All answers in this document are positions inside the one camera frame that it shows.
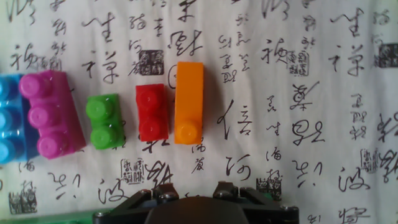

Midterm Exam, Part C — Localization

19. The pink three-stud block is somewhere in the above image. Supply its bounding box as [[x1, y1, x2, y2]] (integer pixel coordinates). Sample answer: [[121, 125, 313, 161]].
[[18, 70, 87, 161]]

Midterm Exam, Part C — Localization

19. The green studded baseplate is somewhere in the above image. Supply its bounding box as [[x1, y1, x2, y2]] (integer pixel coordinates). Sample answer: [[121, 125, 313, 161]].
[[0, 192, 282, 224]]

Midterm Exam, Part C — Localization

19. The green two-stud block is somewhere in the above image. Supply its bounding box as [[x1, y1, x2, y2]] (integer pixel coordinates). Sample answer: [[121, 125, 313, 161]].
[[85, 93, 126, 151]]

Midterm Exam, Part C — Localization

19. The blue three-stud block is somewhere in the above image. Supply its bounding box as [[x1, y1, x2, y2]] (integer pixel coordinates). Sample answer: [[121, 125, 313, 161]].
[[0, 73, 40, 165]]

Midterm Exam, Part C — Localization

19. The red two-stud block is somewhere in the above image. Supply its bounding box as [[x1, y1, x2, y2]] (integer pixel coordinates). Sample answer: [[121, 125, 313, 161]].
[[135, 83, 170, 142]]

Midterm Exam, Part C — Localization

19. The orange block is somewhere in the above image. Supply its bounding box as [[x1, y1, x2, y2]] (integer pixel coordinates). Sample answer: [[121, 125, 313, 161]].
[[174, 61, 205, 146]]

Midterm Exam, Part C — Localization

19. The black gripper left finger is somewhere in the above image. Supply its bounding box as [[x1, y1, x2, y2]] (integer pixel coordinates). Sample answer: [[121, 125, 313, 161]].
[[92, 182, 180, 217]]

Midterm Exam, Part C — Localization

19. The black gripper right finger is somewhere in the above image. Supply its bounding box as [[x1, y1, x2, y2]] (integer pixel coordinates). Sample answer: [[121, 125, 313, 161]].
[[212, 181, 300, 217]]

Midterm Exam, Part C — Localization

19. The beige calligraphy print cloth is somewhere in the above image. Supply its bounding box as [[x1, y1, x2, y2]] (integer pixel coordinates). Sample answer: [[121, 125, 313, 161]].
[[0, 0, 398, 224]]

